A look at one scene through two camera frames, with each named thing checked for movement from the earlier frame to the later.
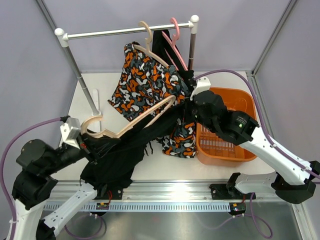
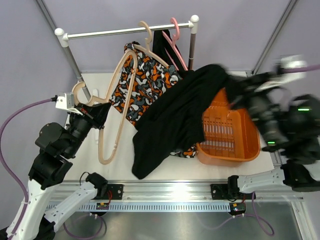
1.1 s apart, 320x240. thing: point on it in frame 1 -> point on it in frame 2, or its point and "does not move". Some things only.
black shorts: [117, 156] -> [174, 122]
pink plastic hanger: [172, 42] does not move
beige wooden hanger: [113, 135] -> [101, 105]
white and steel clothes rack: [63, 36] does not move
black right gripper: [188, 105] -> [241, 90]
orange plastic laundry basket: [211, 149] does not move
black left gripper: [94, 146] -> [96, 114]
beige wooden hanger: [148, 41] does not move
